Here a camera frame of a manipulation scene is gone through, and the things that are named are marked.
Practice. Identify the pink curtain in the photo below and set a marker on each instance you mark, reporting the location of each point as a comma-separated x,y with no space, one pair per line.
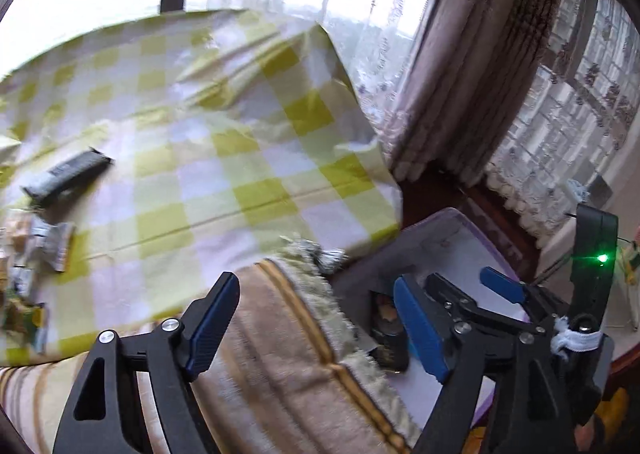
474,66

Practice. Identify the white lace curtain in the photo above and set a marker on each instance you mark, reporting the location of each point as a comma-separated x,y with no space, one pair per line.
575,118

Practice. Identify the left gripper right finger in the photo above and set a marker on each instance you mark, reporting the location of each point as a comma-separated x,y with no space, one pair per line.
451,350

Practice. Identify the clear oval cookie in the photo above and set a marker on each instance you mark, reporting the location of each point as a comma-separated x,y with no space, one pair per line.
17,228

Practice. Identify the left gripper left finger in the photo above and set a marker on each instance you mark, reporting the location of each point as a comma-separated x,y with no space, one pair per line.
104,413

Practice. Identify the clear pale cake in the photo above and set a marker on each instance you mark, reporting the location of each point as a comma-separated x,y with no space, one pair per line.
50,242

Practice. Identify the black chocolate bar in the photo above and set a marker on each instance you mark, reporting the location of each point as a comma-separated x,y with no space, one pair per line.
78,171

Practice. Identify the small dark candy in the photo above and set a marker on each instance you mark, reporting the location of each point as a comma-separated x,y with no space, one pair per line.
22,280

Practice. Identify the purple white cardboard box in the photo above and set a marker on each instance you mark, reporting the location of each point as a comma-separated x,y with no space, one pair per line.
447,243

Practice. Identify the green lemon snack packet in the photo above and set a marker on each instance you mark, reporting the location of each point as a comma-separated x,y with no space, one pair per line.
26,323

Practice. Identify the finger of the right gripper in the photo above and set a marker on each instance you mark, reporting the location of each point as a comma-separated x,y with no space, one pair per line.
463,306
505,286

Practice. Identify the striped towel cushion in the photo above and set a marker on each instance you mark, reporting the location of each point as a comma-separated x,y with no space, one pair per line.
290,377

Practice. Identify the yellow checkered tablecloth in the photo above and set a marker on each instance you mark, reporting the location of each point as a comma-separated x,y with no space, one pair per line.
230,132

